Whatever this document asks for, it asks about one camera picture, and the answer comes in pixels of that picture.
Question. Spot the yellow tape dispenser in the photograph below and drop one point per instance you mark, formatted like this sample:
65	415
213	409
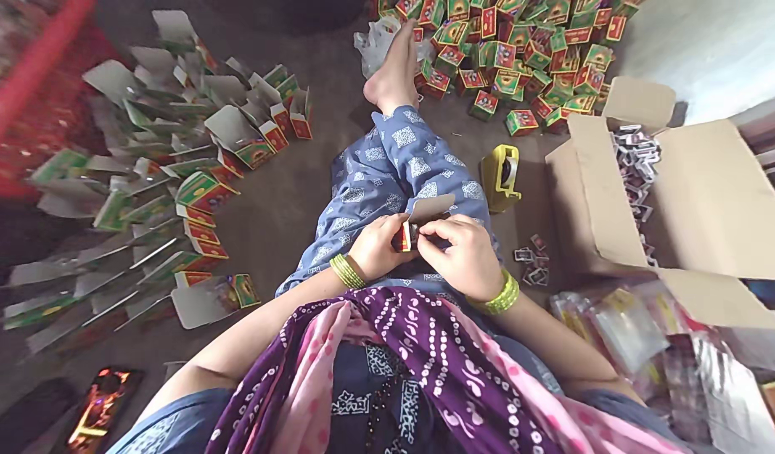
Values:
498	183

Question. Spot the person's left fingers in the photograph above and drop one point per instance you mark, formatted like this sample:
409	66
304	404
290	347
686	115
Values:
395	220

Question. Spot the person's right thumb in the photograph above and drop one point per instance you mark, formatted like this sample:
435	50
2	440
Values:
429	252

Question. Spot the person's left thumb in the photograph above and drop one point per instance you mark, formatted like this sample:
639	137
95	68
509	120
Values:
405	257

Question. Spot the small carton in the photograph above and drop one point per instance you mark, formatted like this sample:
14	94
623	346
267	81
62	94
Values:
425	207

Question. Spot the person's left forearm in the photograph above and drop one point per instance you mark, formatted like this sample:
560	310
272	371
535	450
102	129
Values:
280	318

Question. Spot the heap of small white-dark packets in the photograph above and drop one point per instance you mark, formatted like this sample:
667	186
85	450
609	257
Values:
637	157

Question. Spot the pile of open flat-flapped cartons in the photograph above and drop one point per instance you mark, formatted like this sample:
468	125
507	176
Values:
147	183

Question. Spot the red glittery cloth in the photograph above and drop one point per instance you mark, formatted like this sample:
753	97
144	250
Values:
40	107

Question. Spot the person's right index finger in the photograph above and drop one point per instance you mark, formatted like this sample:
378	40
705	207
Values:
439	227

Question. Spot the person's right forearm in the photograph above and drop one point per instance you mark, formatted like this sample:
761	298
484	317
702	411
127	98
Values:
551	334

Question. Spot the translucent white plastic bag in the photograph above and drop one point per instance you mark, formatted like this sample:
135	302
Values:
374	45

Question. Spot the person's right hand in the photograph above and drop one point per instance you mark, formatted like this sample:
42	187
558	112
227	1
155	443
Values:
474	258

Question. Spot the cluster of small printed packets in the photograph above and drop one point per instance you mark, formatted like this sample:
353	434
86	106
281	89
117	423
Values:
538	268

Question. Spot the phone with orange-lit screen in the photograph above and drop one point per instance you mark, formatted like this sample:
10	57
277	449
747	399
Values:
99	403

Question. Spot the pile of closed red-green boxes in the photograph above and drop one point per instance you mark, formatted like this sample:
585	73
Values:
520	50

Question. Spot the person's legs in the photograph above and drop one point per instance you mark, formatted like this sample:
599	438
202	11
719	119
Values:
387	170

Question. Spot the person's body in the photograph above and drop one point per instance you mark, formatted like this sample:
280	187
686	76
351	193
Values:
387	378

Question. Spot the pile of clear plastic packages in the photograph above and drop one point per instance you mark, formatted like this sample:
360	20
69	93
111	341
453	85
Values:
627	328

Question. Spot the large brown cardboard box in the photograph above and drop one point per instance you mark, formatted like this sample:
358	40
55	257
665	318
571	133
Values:
709	195

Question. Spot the person's left hand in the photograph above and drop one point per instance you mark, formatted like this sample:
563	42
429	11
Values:
374	249

